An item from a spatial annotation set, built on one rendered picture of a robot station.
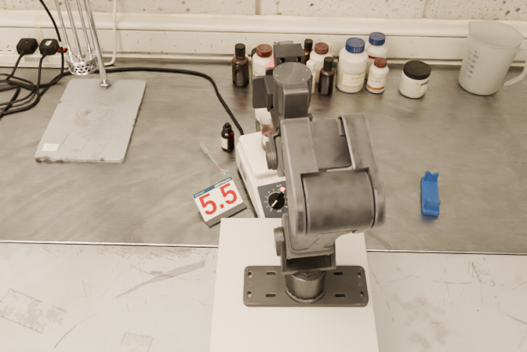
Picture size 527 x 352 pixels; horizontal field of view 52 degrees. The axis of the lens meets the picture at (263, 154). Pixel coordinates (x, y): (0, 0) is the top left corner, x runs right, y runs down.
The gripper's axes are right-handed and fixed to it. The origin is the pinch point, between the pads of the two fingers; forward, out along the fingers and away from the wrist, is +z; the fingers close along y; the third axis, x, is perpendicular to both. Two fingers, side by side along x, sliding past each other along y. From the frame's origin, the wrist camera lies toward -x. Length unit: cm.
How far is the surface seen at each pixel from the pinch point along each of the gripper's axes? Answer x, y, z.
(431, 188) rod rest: 27.2, -32.6, -10.6
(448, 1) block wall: 12, -53, 40
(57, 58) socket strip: 26, 50, 45
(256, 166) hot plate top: 19.4, 4.1, -7.2
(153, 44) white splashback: 24, 25, 47
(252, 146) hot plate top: 19.5, 4.2, -1.4
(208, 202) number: 25.8, 14.0, -9.8
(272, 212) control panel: 24.3, 1.9, -15.2
